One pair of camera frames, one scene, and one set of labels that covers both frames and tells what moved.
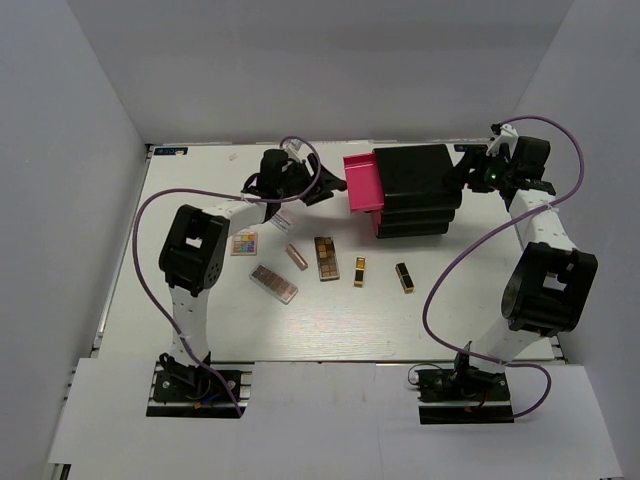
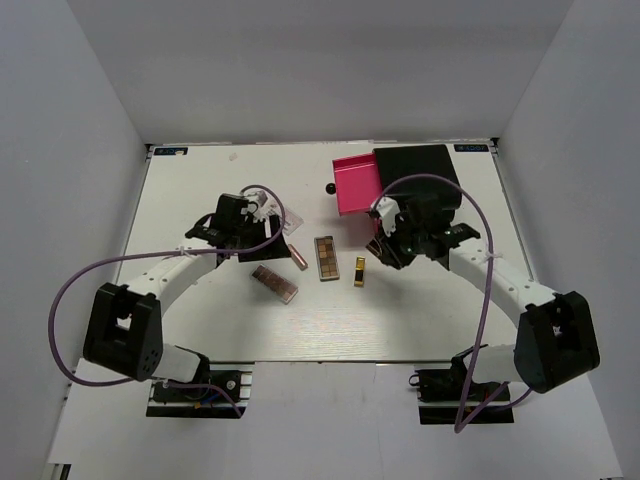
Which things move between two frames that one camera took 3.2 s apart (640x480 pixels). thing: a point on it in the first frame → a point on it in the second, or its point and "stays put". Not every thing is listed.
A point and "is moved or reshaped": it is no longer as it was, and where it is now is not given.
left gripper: (319, 191) → (277, 248)
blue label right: (463, 148) stays put
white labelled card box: (286, 218) stays put
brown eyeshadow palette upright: (326, 255) stays put
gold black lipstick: (359, 272) stays put
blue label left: (171, 151) stays put
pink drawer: (365, 188) is moved or reshaped
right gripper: (457, 175) → (389, 252)
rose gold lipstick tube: (296, 257) stays put
